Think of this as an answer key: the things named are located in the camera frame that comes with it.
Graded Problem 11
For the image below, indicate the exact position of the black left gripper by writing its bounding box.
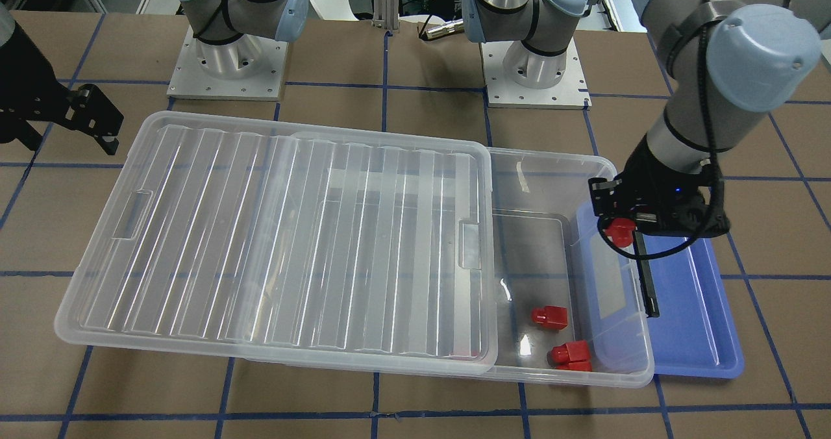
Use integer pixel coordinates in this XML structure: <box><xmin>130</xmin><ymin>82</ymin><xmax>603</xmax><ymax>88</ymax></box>
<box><xmin>588</xmin><ymin>138</ymin><xmax>728</xmax><ymax>238</ymax></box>

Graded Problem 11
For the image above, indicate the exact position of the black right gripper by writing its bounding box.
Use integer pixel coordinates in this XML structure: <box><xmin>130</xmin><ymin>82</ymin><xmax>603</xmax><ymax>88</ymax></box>
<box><xmin>1</xmin><ymin>21</ymin><xmax>124</xmax><ymax>156</ymax></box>

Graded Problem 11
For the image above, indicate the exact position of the red block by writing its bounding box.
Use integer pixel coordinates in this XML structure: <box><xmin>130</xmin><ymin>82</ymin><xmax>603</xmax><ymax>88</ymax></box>
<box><xmin>604</xmin><ymin>218</ymin><xmax>636</xmax><ymax>249</ymax></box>
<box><xmin>531</xmin><ymin>305</ymin><xmax>569</xmax><ymax>331</ymax></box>
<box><xmin>549</xmin><ymin>340</ymin><xmax>593</xmax><ymax>373</ymax></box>

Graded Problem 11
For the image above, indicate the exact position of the clear plastic box lid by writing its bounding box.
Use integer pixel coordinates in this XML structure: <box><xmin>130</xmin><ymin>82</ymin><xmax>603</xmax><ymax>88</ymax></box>
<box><xmin>54</xmin><ymin>111</ymin><xmax>498</xmax><ymax>377</ymax></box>

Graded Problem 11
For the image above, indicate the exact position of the blue plastic tray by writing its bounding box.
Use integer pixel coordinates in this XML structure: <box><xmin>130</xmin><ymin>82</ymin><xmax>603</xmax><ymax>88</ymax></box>
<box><xmin>570</xmin><ymin>203</ymin><xmax>744</xmax><ymax>379</ymax></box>

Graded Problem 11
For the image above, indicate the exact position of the clear plastic storage box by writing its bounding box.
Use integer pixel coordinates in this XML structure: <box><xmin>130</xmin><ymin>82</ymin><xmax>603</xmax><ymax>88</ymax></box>
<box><xmin>223</xmin><ymin>139</ymin><xmax>654</xmax><ymax>388</ymax></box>

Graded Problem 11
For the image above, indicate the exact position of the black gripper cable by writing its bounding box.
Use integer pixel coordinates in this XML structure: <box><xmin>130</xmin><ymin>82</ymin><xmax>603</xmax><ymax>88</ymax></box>
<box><xmin>597</xmin><ymin>0</ymin><xmax>793</xmax><ymax>260</ymax></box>

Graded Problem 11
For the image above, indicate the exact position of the black box latch handle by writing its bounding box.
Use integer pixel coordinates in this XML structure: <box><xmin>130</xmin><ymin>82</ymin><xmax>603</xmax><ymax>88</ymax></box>
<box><xmin>633</xmin><ymin>232</ymin><xmax>661</xmax><ymax>318</ymax></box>

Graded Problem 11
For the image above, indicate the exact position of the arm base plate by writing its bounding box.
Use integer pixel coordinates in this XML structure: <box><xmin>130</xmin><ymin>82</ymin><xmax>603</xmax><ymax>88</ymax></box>
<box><xmin>480</xmin><ymin>40</ymin><xmax>593</xmax><ymax>110</ymax></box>
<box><xmin>167</xmin><ymin>29</ymin><xmax>289</xmax><ymax>101</ymax></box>

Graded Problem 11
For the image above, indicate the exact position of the aluminium frame post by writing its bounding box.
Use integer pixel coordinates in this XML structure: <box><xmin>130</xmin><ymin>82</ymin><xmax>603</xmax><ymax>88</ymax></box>
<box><xmin>371</xmin><ymin>0</ymin><xmax>402</xmax><ymax>34</ymax></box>

